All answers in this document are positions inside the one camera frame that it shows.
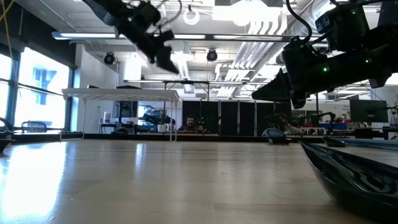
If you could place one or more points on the black square mini plate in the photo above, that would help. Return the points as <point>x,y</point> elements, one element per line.
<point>280,141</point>
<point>5,145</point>

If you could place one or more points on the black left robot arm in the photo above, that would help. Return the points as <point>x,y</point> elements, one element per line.
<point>105,9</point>

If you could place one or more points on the black computer monitor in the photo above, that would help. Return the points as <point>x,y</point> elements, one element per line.
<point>368,111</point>

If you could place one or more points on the ceiling light rail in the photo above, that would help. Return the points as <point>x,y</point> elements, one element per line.
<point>93,35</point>

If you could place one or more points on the mesh office chair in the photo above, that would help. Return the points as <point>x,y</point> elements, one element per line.
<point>34,127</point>

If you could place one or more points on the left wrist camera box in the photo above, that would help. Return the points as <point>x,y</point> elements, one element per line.
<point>147,12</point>

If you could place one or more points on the black round ceiling speaker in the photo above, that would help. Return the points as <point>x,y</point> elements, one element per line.
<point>212,55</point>
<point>109,58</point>

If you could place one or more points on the white cup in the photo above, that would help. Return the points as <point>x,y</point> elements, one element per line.
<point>161,128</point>

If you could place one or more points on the black teardrop mini plate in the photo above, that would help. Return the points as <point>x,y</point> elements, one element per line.
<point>357,183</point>
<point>334,142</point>
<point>373,144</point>

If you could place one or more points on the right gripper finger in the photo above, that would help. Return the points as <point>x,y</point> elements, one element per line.
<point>273,97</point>
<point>278,84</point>

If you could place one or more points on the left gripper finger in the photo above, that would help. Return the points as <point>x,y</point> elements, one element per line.
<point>160,60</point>
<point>169,60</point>

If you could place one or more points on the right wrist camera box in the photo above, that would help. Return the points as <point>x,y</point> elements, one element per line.
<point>342,26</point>

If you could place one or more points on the black partition panels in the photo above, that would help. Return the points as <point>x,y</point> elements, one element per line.
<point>245,118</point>

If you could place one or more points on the person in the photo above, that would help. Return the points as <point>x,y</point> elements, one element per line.
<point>190,122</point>
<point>284,124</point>

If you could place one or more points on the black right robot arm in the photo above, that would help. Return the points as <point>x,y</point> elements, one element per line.
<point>357,65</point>

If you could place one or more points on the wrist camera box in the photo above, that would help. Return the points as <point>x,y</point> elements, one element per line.
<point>342,26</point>
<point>147,12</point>

